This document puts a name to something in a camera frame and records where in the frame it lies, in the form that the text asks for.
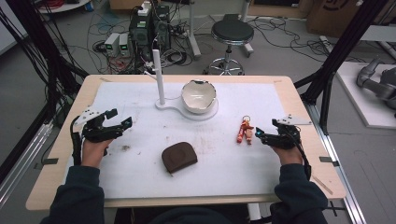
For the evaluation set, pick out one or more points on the brown pouch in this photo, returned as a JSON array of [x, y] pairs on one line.
[[179, 156]]

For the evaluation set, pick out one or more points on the person's right hand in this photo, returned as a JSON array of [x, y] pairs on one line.
[[291, 156]]

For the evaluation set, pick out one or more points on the white floor board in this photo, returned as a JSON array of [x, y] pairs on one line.
[[361, 102]]

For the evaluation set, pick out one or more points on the black round stool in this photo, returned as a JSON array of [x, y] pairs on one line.
[[232, 32]]

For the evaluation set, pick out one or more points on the person's body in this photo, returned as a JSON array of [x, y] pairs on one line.
[[190, 216]]

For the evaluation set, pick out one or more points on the white table leg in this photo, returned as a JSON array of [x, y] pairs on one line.
[[193, 31]]

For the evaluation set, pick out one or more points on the black computer tower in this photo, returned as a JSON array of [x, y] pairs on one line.
[[141, 35], [162, 28]]

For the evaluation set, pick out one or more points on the white stand with pole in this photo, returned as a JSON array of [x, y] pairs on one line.
[[159, 77]]

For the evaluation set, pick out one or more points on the white eggshell-shaped bowl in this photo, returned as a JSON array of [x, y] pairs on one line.
[[197, 97]]

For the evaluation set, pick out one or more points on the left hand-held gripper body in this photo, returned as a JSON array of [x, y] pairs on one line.
[[99, 132]]

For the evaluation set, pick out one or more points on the aluminium rail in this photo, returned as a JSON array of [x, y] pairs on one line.
[[339, 174], [21, 158]]

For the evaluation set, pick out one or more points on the person's left hand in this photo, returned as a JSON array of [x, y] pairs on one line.
[[93, 154]]

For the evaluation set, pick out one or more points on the white power strip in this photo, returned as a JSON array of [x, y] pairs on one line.
[[144, 8]]

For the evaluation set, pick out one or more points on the grey tape piece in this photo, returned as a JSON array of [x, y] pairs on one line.
[[328, 160], [49, 161]]

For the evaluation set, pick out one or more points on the black frame post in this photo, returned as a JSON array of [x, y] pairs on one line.
[[339, 53], [37, 43]]

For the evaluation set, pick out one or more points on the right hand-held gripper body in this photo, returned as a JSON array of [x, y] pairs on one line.
[[286, 138]]

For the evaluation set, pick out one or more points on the grey power supply unit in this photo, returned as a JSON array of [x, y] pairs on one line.
[[111, 43], [124, 45]]

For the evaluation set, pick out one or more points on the cardboard box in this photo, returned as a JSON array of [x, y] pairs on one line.
[[330, 15]]

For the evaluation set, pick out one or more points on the white table mat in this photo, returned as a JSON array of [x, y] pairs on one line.
[[218, 168]]

